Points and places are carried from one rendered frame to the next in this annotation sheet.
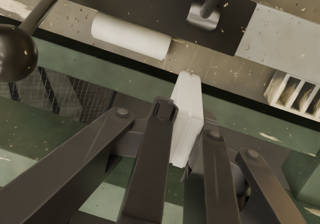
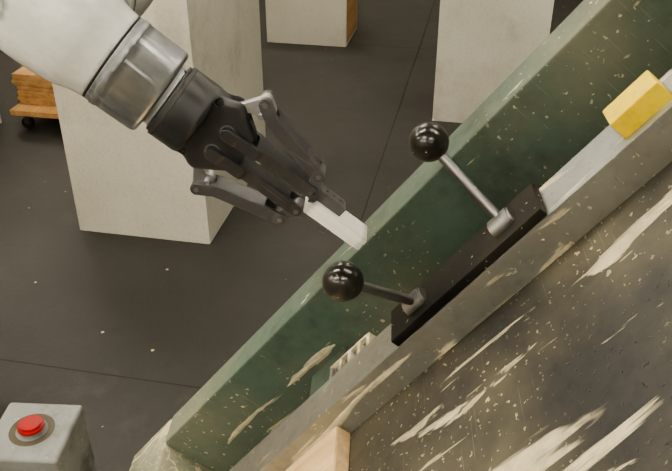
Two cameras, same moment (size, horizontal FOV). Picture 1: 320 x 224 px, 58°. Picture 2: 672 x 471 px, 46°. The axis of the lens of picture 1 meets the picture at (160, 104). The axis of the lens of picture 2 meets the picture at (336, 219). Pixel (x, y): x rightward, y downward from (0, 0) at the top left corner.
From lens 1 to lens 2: 0.69 m
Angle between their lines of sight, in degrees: 50
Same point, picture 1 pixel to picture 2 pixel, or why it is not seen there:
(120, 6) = (467, 247)
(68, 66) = not seen: hidden behind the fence
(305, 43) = (361, 367)
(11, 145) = (515, 107)
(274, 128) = not seen: hidden behind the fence
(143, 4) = (453, 264)
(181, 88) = (338, 222)
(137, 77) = not seen: hidden behind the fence
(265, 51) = (380, 339)
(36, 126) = (543, 137)
